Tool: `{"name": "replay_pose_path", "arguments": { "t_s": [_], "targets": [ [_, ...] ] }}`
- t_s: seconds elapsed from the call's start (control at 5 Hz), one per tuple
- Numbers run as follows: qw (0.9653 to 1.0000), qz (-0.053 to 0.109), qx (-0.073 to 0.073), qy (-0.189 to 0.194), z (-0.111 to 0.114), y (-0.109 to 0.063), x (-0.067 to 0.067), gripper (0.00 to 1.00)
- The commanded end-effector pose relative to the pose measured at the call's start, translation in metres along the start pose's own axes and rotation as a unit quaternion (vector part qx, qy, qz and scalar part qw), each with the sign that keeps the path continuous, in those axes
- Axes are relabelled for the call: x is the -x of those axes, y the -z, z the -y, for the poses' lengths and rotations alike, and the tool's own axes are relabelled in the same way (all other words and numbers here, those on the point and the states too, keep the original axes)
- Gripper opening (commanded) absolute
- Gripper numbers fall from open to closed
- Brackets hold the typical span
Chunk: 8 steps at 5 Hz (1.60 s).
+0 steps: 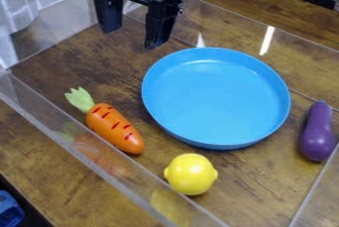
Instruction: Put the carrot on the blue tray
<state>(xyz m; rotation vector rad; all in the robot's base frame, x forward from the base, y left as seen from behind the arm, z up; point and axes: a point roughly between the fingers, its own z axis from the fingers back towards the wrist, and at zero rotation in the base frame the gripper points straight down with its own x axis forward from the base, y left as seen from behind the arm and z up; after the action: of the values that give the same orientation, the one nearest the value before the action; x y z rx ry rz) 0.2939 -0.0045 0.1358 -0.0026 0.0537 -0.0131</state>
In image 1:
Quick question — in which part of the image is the yellow toy lemon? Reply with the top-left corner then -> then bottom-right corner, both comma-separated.
163,153 -> 219,195

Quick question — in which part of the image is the blue object at corner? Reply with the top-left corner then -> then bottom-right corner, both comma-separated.
0,190 -> 25,227

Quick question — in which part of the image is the clear acrylic enclosure wall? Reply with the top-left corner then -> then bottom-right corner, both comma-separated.
0,0 -> 339,227

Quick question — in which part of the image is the orange toy carrot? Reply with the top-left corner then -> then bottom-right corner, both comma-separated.
65,87 -> 145,155

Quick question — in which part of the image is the purple toy eggplant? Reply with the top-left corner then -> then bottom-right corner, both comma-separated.
300,100 -> 335,162

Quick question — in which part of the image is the blue round tray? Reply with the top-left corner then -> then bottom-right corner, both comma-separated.
141,48 -> 291,150

